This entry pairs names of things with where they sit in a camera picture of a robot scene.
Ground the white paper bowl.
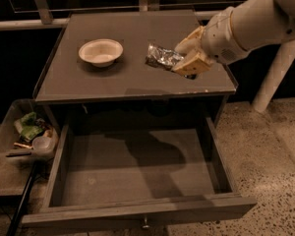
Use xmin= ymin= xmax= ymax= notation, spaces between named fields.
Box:
xmin=79 ymin=39 xmax=123 ymax=68

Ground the clear plastic bin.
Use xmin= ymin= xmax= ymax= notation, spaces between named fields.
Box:
xmin=0 ymin=99 xmax=58 ymax=164

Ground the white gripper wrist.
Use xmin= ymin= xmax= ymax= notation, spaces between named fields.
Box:
xmin=171 ymin=7 xmax=249 ymax=76

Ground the open grey top drawer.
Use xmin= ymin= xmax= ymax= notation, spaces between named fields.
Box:
xmin=22 ymin=117 xmax=257 ymax=235

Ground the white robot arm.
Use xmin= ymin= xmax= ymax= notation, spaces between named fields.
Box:
xmin=172 ymin=0 xmax=295 ymax=76

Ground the grey cabinet with top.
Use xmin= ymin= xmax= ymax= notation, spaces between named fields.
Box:
xmin=33 ymin=10 xmax=237 ymax=119

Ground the metal drawer knob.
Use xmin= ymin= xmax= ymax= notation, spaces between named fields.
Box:
xmin=141 ymin=217 xmax=150 ymax=230

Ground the black floor bar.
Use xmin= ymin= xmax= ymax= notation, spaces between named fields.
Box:
xmin=6 ymin=162 xmax=39 ymax=236

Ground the metal railing frame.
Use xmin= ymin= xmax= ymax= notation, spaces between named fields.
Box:
xmin=0 ymin=0 xmax=266 ymax=31

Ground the white support pole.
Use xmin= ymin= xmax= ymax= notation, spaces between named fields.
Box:
xmin=252 ymin=40 xmax=295 ymax=113

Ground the crushed silver redbull can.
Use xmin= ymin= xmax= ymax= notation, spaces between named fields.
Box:
xmin=146 ymin=43 xmax=184 ymax=71

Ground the clear plastic cup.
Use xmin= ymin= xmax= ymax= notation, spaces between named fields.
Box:
xmin=32 ymin=136 xmax=51 ymax=149

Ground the green snack bag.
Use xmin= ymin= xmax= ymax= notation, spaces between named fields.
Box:
xmin=14 ymin=112 xmax=43 ymax=142

